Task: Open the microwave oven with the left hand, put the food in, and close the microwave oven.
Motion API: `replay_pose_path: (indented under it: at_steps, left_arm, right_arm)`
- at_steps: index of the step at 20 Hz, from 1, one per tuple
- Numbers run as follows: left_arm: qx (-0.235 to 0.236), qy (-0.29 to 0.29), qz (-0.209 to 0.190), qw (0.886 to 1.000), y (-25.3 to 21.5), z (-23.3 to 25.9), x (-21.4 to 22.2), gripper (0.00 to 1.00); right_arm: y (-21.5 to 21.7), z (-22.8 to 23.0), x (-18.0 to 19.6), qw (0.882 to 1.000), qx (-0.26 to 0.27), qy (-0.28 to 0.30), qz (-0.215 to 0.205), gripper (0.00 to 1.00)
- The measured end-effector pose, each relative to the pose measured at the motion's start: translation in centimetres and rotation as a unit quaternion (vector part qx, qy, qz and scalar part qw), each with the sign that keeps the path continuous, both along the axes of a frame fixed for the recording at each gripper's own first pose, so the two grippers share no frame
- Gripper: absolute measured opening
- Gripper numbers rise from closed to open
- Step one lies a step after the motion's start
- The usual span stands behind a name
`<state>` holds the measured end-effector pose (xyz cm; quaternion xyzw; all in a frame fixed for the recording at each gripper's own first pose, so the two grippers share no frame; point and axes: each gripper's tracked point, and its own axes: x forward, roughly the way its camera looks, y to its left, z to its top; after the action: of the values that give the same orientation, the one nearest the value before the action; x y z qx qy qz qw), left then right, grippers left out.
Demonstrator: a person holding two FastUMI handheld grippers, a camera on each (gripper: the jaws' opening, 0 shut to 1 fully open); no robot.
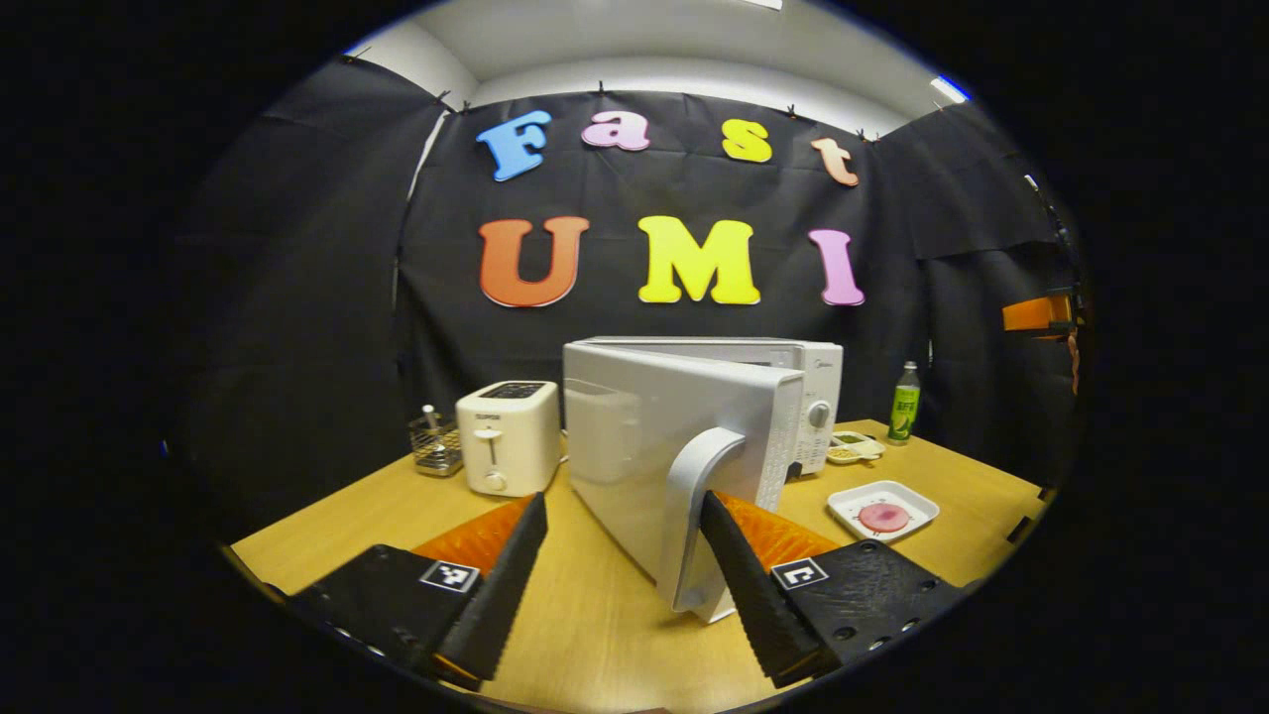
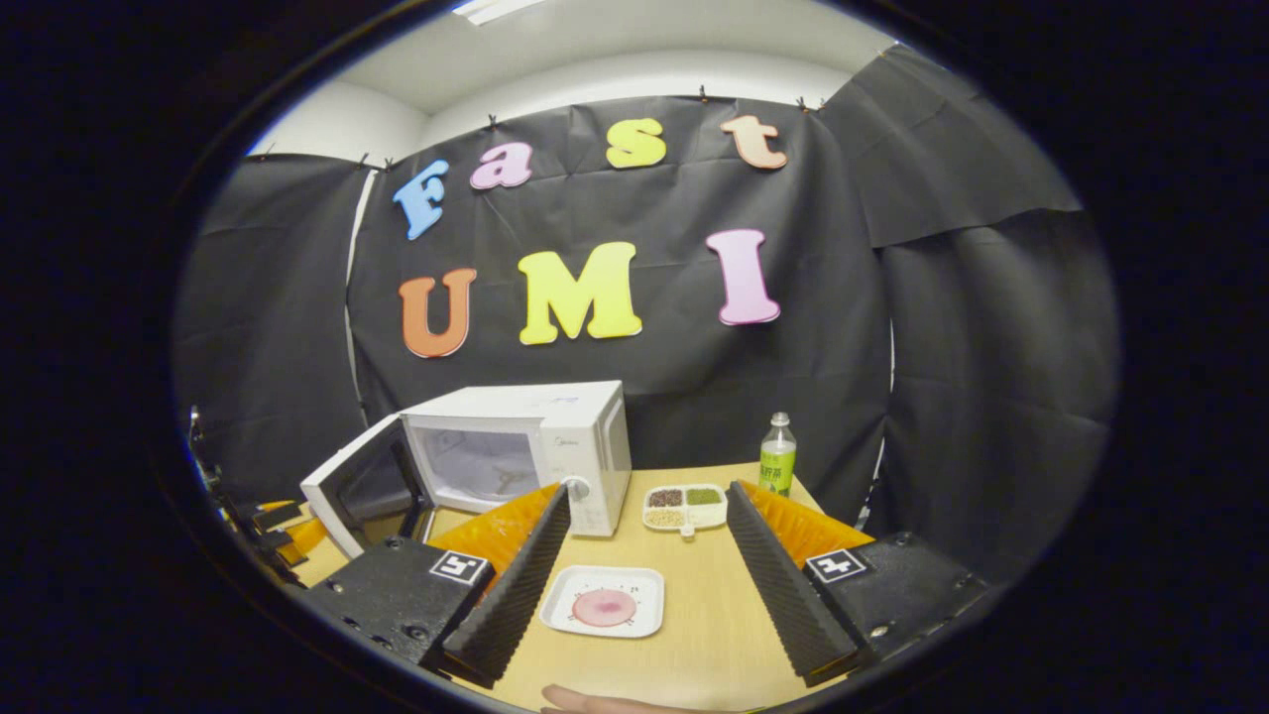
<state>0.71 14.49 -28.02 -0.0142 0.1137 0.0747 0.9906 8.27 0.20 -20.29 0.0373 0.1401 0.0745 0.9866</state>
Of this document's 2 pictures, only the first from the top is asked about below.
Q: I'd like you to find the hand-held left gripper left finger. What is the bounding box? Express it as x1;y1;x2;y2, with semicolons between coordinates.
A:
288;493;549;692

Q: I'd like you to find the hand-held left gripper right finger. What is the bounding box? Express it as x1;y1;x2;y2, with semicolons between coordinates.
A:
700;490;968;690

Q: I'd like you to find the white rectangular plate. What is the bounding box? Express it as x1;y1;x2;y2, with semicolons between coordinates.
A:
827;481;940;544

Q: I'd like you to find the white microwave oven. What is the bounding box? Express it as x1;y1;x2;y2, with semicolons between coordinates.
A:
562;337;845;624

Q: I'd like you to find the green tea bottle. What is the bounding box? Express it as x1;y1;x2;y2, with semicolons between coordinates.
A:
887;361;921;445

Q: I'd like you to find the cream white toaster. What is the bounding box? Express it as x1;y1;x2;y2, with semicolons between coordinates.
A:
456;381;561;497

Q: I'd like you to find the white compartment dish with grains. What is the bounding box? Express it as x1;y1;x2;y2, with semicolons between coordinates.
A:
826;431;885;466

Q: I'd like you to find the black backdrop cloth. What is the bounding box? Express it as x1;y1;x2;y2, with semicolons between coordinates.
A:
183;55;1087;541

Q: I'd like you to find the small wire basket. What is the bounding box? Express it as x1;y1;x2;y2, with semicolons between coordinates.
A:
408;405;464;478

